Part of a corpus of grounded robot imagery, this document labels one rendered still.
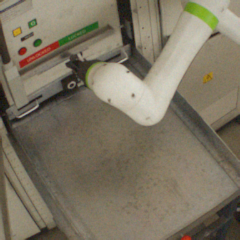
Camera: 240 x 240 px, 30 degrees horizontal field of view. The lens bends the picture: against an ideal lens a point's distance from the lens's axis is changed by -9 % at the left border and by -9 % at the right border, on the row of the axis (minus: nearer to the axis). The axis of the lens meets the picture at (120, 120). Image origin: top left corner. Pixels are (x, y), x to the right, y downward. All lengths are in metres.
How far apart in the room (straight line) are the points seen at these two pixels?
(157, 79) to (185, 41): 0.14
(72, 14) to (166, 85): 0.45
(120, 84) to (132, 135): 0.40
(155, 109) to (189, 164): 0.31
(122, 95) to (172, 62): 0.18
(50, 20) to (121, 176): 0.57
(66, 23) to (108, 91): 0.42
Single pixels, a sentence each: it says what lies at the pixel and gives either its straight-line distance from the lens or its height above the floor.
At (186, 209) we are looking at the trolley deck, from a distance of 1.48.
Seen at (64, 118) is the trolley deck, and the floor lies 0.85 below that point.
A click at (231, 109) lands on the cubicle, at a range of 2.59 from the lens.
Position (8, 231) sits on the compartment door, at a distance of 1.54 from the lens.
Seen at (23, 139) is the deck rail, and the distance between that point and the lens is 1.71.
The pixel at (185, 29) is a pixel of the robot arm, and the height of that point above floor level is 1.26.
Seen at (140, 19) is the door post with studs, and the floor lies 1.06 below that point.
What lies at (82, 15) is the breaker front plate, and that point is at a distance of 1.62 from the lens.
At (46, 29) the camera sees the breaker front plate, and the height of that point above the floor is 1.18.
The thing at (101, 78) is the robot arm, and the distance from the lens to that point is 1.27.
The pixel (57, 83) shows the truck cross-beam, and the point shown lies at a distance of 1.75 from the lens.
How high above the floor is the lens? 2.18
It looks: 52 degrees down
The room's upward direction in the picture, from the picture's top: 9 degrees counter-clockwise
